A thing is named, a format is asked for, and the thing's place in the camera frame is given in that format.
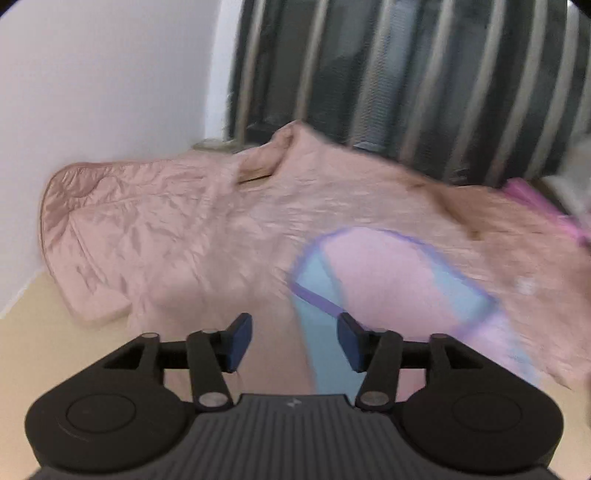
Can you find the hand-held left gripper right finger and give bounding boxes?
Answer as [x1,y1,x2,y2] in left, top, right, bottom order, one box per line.
[338,313,485,411]

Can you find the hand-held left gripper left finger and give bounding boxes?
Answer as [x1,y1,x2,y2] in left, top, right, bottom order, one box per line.
[104,313,253,412]

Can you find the pink and blue small garment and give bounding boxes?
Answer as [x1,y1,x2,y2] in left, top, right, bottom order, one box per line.
[287,226,541,395]

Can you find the pink quilted jacket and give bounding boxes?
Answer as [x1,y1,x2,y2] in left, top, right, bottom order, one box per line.
[39,121,591,391]

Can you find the magenta cloth item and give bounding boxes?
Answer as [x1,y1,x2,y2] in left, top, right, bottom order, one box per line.
[503,179,591,247]

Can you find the dark window with blinds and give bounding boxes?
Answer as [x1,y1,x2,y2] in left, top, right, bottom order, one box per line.
[231,0,591,185]

